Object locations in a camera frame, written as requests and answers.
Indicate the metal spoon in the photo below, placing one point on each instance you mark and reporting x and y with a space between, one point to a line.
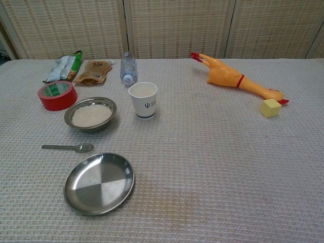
84 148

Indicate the yellow rubber chicken toy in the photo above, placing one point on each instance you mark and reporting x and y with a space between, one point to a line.
225 73

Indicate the yellow foam cube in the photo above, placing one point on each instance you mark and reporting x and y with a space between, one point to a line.
269 108

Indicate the stainless steel bowl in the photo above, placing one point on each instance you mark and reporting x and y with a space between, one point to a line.
87 129

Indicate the woven bamboo folding screen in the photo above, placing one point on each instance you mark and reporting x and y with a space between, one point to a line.
177 25

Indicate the stainless steel plate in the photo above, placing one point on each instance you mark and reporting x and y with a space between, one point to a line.
98 184

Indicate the white paper cup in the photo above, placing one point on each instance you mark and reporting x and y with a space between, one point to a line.
144 106

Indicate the green white snack bag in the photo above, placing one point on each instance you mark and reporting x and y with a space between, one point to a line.
62 68

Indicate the clear plastic water bottle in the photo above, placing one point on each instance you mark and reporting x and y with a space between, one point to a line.
128 68

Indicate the beige waffle-weave tablecloth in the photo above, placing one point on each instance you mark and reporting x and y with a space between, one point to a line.
202 152

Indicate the brown spouted pouch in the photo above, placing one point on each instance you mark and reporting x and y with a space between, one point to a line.
92 73

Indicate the red tape roll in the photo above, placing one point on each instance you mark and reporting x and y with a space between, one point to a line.
60 101

